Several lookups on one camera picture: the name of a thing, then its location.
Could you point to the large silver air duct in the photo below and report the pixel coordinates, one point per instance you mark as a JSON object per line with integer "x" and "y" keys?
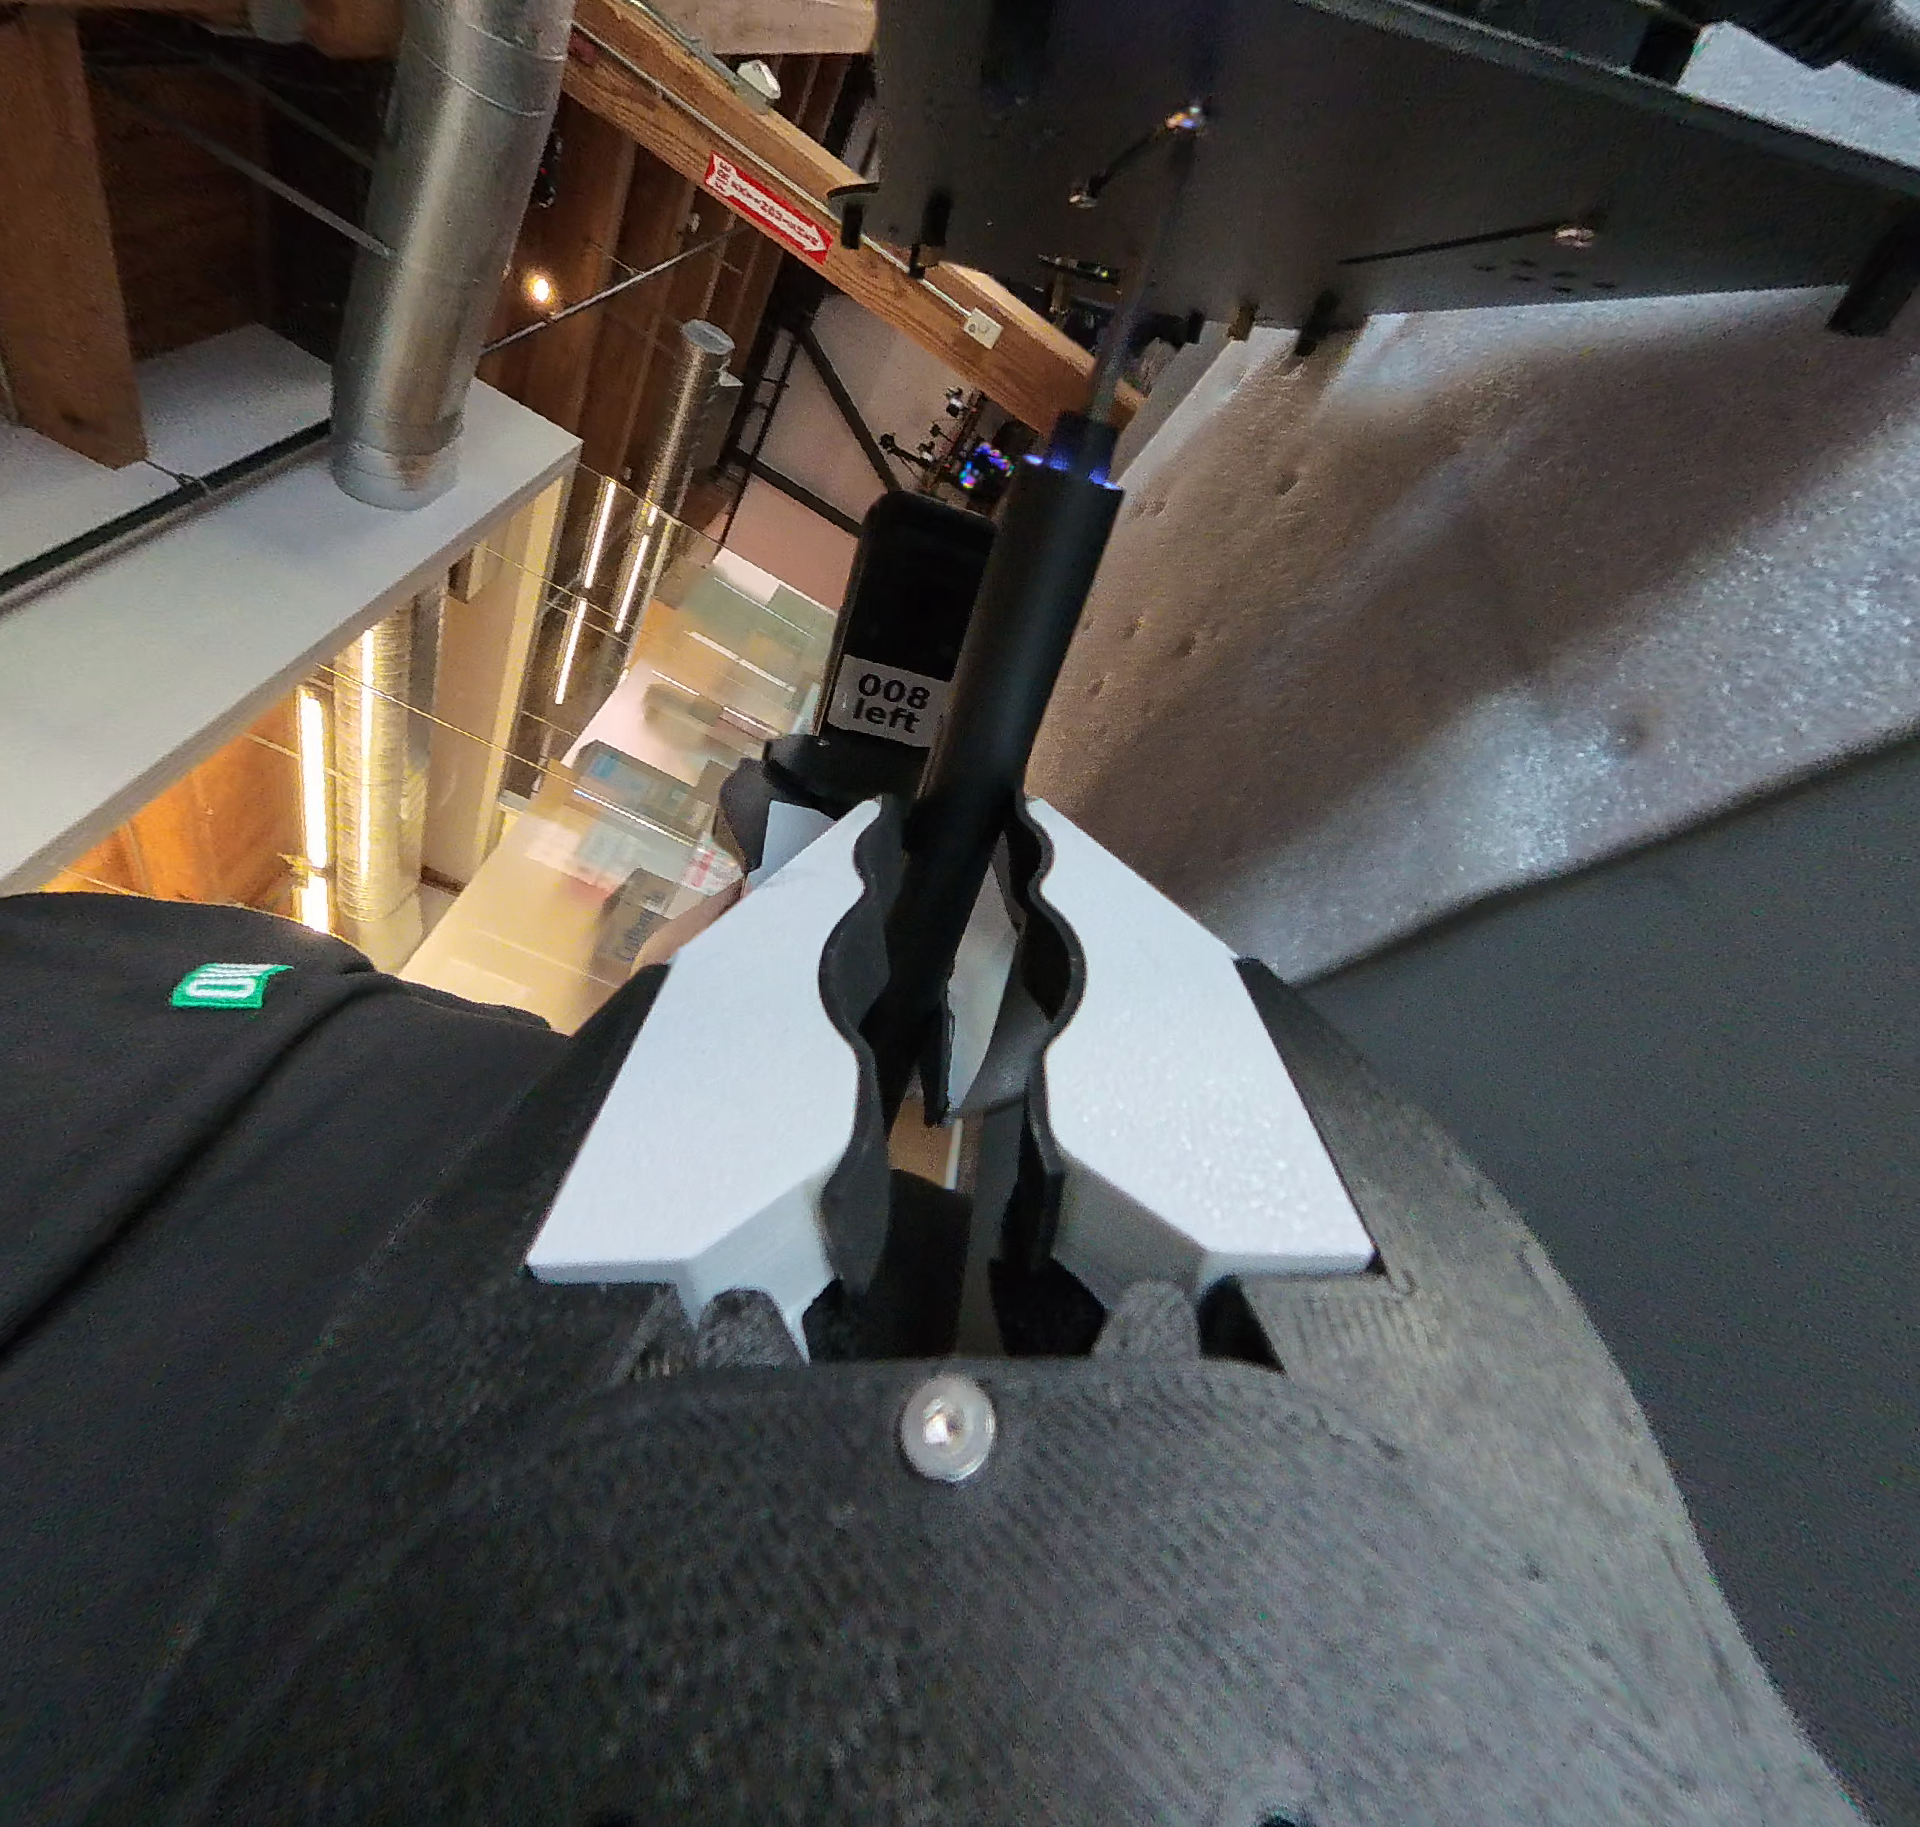
{"x": 449, "y": 209}

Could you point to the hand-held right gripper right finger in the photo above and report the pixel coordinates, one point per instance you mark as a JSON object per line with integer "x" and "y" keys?
{"x": 1185, "y": 1109}

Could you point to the red white warning sign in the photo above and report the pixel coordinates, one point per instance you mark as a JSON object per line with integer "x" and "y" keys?
{"x": 766, "y": 209}

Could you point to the white foam sheet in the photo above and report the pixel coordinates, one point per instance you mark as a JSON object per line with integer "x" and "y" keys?
{"x": 1502, "y": 584}

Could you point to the person's black shirt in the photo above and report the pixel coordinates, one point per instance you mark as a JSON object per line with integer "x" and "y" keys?
{"x": 226, "y": 1255}

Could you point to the corrugated silver duct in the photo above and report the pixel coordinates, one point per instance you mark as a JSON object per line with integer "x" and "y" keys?
{"x": 383, "y": 774}

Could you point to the black electric screwdriver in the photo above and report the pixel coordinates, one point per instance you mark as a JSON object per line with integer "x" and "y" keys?
{"x": 1022, "y": 654}

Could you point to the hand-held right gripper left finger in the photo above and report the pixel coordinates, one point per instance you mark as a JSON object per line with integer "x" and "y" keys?
{"x": 722, "y": 1109}

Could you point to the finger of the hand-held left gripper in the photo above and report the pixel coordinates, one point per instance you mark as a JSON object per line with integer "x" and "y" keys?
{"x": 983, "y": 1020}
{"x": 788, "y": 845}

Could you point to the blue toy robot arm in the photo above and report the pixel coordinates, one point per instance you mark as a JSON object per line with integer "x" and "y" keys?
{"x": 1349, "y": 130}

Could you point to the small silver air duct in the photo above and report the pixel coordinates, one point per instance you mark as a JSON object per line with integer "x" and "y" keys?
{"x": 690, "y": 408}

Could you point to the white overhead ledge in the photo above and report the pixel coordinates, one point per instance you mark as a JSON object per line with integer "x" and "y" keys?
{"x": 226, "y": 584}

